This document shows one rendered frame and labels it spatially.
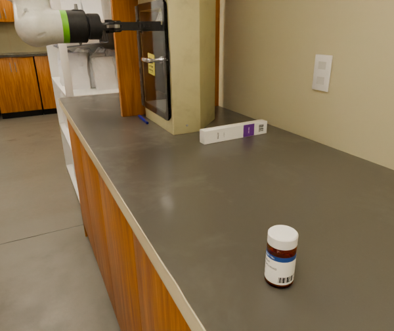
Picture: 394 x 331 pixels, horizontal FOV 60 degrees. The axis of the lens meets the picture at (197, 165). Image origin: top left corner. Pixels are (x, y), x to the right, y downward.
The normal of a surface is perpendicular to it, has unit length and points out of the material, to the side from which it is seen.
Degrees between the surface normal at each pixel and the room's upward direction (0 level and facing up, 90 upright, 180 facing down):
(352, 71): 90
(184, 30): 90
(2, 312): 0
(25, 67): 90
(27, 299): 0
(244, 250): 1
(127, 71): 90
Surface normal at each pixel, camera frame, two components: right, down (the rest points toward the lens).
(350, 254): -0.01, -0.93
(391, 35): -0.90, 0.18
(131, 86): 0.44, 0.33
